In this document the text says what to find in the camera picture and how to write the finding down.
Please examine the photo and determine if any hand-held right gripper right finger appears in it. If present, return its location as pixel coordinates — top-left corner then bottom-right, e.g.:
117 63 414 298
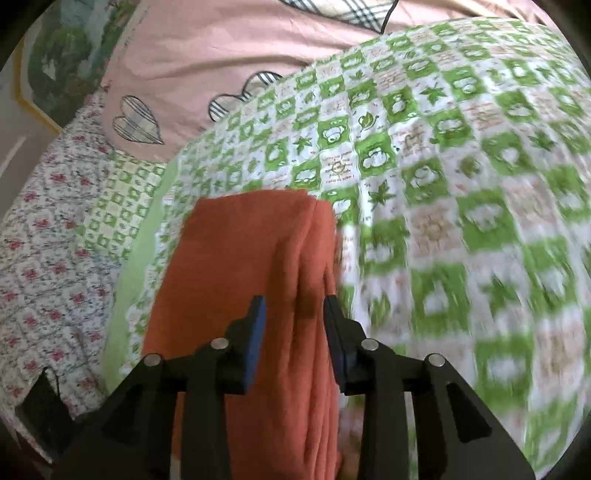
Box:
322 295 536 480

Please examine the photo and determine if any green wall picture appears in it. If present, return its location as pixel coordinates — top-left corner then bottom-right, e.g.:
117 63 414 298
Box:
14 0 125 137

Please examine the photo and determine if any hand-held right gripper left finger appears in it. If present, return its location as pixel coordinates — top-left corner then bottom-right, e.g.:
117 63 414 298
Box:
60 295 269 480

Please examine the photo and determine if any pink heart-print quilt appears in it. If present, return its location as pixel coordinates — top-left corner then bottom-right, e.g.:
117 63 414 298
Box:
99 0 550 162

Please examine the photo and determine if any floral bed sheet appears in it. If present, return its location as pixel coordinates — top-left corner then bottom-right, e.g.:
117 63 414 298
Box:
0 92 121 462

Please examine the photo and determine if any orange knit sweater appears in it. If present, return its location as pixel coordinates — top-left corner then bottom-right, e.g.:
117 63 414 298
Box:
141 188 345 480

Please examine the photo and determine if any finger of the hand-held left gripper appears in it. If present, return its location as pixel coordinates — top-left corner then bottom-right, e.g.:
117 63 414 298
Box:
15 367 77 457

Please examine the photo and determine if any green checked blanket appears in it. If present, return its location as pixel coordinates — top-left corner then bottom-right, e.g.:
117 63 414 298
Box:
83 18 591 480

